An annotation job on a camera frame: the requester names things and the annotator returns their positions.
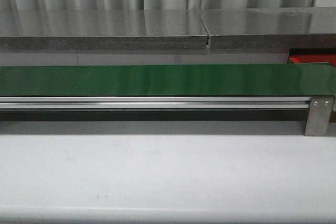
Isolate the green conveyor belt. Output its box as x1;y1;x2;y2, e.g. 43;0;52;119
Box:
1;64;335;97

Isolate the right grey stone slab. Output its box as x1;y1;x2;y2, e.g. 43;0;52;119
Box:
200;7;335;49

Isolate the grey stone counter slab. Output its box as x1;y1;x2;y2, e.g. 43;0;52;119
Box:
1;10;208;51

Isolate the red plastic tray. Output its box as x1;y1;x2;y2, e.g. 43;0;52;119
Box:
288;54;336;67

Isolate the steel conveyor support bracket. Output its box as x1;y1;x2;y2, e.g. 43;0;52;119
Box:
304;97;334;136

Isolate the aluminium conveyor frame rail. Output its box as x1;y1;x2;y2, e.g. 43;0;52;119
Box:
1;96;311;109

